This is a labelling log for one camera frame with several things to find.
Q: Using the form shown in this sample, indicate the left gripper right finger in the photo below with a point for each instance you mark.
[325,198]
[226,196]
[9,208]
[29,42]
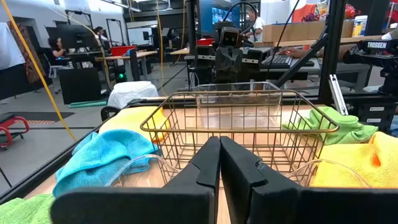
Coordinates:
[264,202]

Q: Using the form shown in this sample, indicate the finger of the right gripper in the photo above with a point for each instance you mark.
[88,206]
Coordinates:
[235,60]
[222,60]

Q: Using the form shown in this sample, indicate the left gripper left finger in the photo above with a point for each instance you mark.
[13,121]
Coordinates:
[186,199]

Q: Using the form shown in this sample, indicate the clear plastic bin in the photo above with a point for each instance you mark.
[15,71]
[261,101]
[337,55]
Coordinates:
[236,105]

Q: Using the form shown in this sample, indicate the orange microfiber towel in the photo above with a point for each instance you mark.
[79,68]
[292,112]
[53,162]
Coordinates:
[357,165]
[130,121]

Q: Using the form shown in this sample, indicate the blue microfiber towel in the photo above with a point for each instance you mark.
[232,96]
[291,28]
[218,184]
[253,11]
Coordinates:
[93,161]

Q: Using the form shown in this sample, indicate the green microfiber towel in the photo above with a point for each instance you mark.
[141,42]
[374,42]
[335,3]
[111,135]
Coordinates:
[25,211]
[342,130]

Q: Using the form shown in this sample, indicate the red plastic bin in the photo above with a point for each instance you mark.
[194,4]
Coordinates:
[122,50]
[206,41]

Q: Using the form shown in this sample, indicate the person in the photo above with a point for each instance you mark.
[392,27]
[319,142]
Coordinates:
[257,26]
[56,48]
[100,33]

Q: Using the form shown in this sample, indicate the black keyboard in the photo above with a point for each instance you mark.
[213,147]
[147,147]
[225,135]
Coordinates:
[280,60]

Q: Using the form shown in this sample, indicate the blue display screen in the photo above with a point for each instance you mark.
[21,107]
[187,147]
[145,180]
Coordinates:
[214,15]

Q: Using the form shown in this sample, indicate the cardboard box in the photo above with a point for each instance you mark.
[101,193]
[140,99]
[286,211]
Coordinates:
[295,31]

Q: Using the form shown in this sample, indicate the wooden desk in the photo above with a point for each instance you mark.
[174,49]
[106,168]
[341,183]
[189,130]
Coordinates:
[130,56]

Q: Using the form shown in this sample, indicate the green floor mat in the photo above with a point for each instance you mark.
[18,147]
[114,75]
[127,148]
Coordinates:
[88,103]

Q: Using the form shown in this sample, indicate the black floor cabinet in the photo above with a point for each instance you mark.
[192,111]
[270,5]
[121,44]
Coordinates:
[79,85]

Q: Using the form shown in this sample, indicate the white plastic bucket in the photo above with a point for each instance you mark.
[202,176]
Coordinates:
[359,26]

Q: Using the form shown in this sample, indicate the black computer monitor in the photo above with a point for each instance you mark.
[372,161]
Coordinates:
[76,37]

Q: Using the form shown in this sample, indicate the black hazard-striped mat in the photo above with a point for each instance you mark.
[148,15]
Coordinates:
[40,116]

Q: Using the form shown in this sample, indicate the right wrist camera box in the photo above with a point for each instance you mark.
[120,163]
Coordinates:
[230,35]

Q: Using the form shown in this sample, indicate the grey metal mount bracket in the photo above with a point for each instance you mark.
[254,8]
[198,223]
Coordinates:
[338,93]

